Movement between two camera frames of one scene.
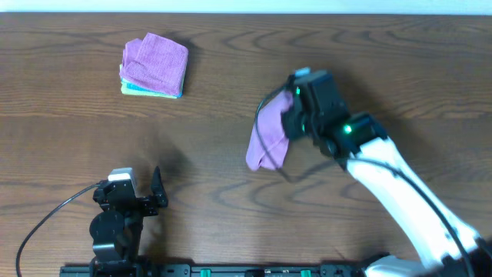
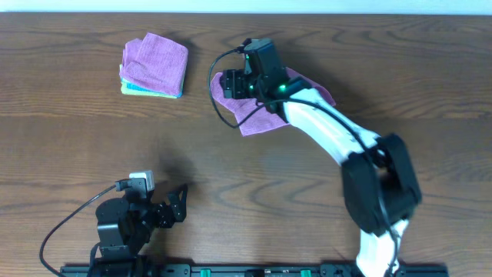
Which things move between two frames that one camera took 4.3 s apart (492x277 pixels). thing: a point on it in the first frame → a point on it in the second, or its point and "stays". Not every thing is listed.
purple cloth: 269,141 → 257,116
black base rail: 214,270 stays
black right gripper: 287,121 → 232,85
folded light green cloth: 125,90 stays
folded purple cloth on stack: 155,61 stays
